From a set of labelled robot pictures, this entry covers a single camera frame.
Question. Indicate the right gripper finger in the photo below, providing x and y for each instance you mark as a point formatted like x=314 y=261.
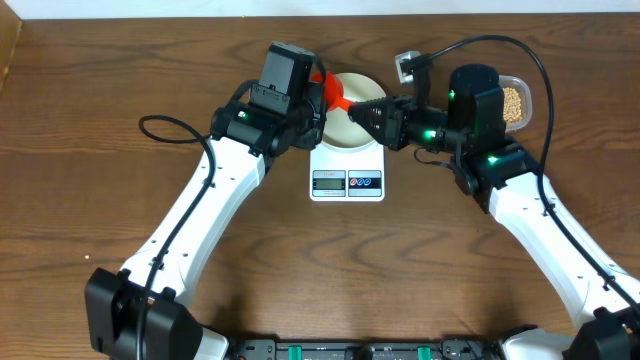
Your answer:
x=382 y=131
x=381 y=109

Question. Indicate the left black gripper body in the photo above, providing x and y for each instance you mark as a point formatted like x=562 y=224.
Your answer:
x=310 y=115

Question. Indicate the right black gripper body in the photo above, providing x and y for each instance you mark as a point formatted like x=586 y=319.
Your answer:
x=425 y=128

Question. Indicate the red plastic measuring scoop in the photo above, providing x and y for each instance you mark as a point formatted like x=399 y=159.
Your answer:
x=333 y=95

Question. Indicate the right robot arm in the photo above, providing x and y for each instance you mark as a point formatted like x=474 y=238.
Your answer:
x=601 y=298

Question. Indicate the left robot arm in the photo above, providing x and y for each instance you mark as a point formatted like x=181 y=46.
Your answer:
x=142 y=311

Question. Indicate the cream round bowl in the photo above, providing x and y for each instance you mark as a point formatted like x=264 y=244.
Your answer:
x=348 y=96

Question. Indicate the white digital kitchen scale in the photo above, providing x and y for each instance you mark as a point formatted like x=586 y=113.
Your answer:
x=340 y=174

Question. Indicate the clear plastic soybean container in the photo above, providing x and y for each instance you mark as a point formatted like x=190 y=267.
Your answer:
x=518 y=108

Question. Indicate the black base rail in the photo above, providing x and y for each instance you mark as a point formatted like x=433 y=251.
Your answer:
x=269 y=349

